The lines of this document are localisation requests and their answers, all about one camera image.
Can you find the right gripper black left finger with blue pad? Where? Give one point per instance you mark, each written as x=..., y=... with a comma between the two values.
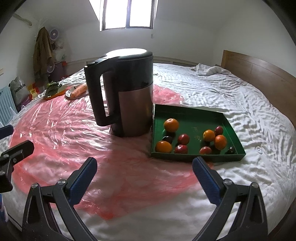
x=39, y=222

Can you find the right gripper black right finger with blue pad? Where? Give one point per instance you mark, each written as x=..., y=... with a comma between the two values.
x=250, y=222

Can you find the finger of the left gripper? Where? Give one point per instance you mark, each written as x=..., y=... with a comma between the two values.
x=16, y=154
x=6, y=131

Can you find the small orange tangerine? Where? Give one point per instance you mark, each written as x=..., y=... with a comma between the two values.
x=209, y=135

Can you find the small red apple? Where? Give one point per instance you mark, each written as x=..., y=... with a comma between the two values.
x=183, y=139

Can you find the large orange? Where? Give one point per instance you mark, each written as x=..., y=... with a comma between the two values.
x=163, y=147

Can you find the grey shopping bag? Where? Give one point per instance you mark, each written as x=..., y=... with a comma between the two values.
x=18, y=90

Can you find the pink plastic sheet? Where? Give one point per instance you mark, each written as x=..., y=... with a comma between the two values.
x=65, y=134

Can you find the green leafy vegetable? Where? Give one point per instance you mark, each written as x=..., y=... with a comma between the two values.
x=52, y=88

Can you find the orange tray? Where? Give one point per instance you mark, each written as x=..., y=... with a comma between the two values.
x=61, y=91

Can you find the striped white plate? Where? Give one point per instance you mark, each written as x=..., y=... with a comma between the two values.
x=68, y=92

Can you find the olive hanging coat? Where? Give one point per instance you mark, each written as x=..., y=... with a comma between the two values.
x=43, y=55

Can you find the orange carrot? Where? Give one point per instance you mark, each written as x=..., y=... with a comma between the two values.
x=79, y=90

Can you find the red apple in tray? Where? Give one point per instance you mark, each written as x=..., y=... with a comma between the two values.
x=205, y=150

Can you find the orange in tray right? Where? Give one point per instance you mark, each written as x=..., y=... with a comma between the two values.
x=220, y=142

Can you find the orange in tray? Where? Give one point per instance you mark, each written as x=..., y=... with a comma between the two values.
x=171, y=125
x=220, y=142

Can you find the small red plum in tray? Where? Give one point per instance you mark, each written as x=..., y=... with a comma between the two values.
x=218, y=130

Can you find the small white fan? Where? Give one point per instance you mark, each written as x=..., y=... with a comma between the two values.
x=54, y=34

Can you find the green square tray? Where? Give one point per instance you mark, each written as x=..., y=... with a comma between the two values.
x=193, y=122

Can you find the dark purple plum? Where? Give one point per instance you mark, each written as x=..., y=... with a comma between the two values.
x=168, y=139

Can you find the black electric kettle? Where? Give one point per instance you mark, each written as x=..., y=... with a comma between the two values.
x=120, y=86

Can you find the wooden headboard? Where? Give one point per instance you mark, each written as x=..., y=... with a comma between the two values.
x=277, y=85

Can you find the window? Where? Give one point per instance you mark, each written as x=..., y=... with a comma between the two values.
x=125, y=14

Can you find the crumpled white cloth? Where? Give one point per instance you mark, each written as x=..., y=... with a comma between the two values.
x=205, y=70

